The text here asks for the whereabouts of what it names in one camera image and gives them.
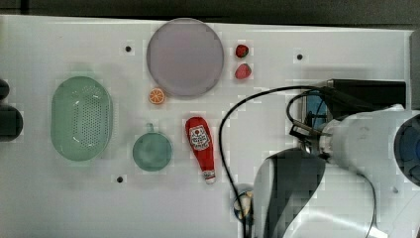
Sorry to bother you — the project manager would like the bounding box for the light red strawberry toy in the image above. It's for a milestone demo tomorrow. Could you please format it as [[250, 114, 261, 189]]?
[[235, 63, 252, 79]]

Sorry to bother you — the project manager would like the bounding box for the teal green cup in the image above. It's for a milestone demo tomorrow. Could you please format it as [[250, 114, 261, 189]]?
[[133, 123, 172, 172]]

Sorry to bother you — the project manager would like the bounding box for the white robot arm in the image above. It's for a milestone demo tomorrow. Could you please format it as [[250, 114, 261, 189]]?
[[253, 105, 419, 238]]

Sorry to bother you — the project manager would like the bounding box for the lilac round plate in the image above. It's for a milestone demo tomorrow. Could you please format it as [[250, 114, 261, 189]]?
[[147, 18, 224, 97]]

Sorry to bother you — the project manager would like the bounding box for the black toaster oven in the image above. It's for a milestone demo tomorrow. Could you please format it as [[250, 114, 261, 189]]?
[[286, 78, 407, 140]]

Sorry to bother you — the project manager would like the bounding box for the red ketchup bottle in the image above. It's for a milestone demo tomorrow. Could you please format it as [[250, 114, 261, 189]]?
[[184, 116, 216, 184]]

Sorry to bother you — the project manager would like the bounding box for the dark red strawberry toy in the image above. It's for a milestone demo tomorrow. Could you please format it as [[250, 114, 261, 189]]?
[[235, 45, 249, 59]]

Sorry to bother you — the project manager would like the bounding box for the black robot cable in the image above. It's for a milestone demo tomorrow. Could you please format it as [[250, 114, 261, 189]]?
[[218, 85, 331, 238]]

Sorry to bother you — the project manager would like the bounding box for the black cylinder upper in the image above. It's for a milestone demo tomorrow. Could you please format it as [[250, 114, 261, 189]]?
[[0, 79, 10, 100]]

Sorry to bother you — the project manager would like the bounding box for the bowl of banana chips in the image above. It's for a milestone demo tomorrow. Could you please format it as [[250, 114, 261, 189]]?
[[233, 189, 254, 220]]

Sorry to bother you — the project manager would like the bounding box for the green perforated colander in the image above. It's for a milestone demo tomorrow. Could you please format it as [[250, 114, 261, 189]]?
[[51, 76, 113, 162]]

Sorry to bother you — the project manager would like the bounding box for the orange slice toy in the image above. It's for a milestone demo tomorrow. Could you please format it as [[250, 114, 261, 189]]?
[[149, 87, 165, 105]]

